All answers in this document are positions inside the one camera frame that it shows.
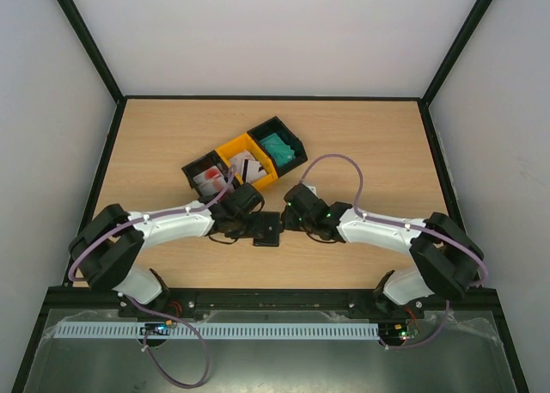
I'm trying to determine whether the white red card stack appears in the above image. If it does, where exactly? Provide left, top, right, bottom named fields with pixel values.
left=192, top=166, right=235, bottom=196

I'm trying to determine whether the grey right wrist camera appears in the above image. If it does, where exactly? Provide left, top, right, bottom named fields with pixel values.
left=307, top=185, right=318, bottom=196

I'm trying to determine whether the black leather card holder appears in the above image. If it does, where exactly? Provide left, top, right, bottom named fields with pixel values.
left=248, top=212, right=282, bottom=247

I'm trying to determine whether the black card bin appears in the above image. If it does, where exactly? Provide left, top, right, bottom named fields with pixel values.
left=181, top=150, right=241, bottom=197
left=247, top=116, right=308, bottom=177

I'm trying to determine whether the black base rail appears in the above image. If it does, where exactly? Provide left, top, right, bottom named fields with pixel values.
left=118, top=287, right=502, bottom=321

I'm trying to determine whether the black card bin right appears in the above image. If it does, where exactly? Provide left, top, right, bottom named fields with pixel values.
left=247, top=116, right=308, bottom=177

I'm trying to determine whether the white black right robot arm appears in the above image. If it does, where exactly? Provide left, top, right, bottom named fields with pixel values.
left=282, top=183, right=487, bottom=317

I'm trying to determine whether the black card bin left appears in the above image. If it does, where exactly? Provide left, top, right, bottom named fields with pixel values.
left=181, top=150, right=241, bottom=197

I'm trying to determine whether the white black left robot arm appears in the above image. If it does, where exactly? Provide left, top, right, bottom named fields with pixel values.
left=68, top=183, right=264, bottom=304

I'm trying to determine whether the teal card stack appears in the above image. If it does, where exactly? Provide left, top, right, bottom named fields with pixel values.
left=260, top=133, right=296, bottom=167

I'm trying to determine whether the white orange card stack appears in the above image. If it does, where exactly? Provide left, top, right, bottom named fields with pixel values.
left=229, top=150, right=267, bottom=183

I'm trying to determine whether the white slotted cable duct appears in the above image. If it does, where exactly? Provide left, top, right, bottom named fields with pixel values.
left=53, top=322, right=379, bottom=341

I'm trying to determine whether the black enclosure frame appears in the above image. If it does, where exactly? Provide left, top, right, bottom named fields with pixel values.
left=8, top=0, right=530, bottom=393

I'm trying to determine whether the yellow card bin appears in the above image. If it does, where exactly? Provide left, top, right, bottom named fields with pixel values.
left=216, top=133, right=278, bottom=190

